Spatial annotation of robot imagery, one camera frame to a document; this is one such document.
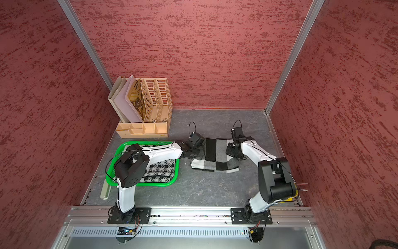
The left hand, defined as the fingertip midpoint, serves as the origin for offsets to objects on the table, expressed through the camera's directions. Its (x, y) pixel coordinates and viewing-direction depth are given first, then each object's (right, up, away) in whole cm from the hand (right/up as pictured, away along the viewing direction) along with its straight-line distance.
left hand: (202, 154), depth 93 cm
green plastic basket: (-47, -9, -15) cm, 50 cm away
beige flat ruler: (-51, -16, -13) cm, 55 cm away
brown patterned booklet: (-44, +37, +8) cm, 58 cm away
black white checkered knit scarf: (-22, -7, -13) cm, 27 cm away
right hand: (+17, 0, -1) cm, 17 cm away
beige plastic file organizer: (-34, +40, +21) cm, 57 cm away
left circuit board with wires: (-38, -32, -21) cm, 54 cm away
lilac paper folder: (-47, +30, -3) cm, 56 cm away
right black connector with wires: (+25, -33, -22) cm, 47 cm away
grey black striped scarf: (+8, -3, -1) cm, 9 cm away
